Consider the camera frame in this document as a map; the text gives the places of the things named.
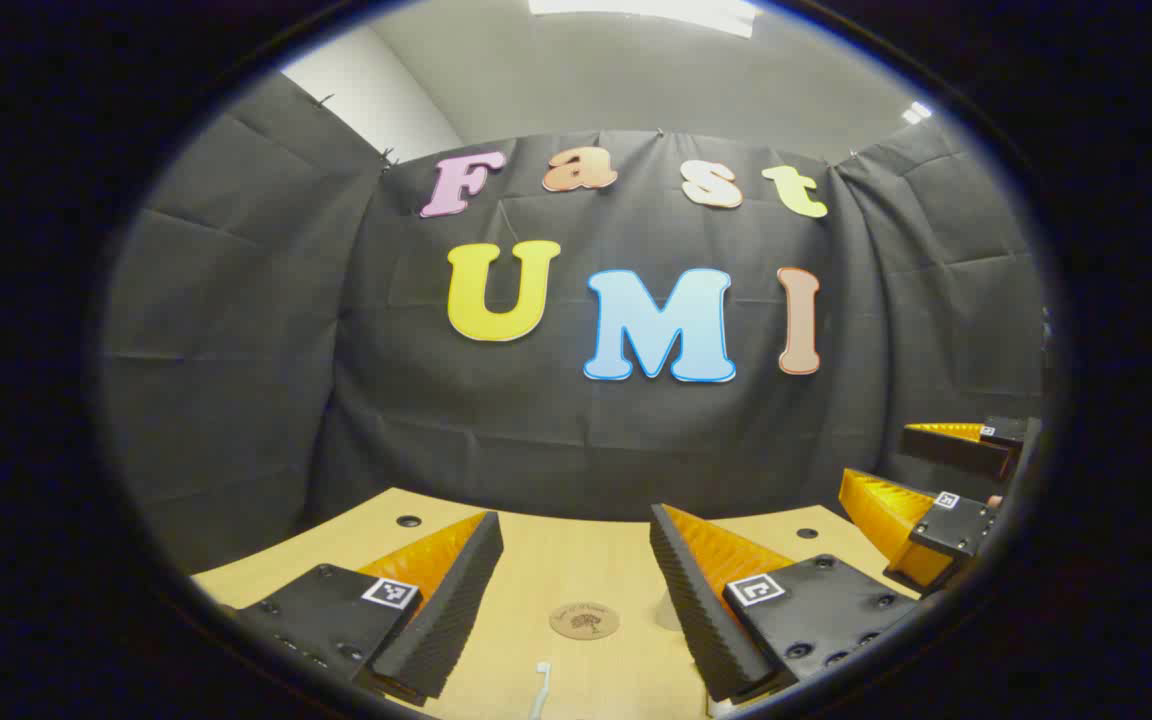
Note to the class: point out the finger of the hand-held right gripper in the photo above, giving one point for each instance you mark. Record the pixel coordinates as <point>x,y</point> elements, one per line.
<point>956,450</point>
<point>956,530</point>

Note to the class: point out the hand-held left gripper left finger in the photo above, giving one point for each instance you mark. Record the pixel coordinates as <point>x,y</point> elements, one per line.
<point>446,620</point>

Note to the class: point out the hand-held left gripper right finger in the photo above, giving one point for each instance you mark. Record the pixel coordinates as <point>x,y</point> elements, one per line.
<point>696,620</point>

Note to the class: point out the round brown cork coaster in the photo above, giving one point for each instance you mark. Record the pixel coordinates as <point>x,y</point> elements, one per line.
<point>584,621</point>

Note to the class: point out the white toothbrush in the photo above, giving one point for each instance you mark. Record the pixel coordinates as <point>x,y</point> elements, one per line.
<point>539,690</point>

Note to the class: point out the wooden desktop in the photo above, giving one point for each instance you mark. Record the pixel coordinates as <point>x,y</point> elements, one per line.
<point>556,560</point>

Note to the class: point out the black backdrop cloth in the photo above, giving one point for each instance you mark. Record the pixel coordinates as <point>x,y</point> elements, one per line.
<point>436,420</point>

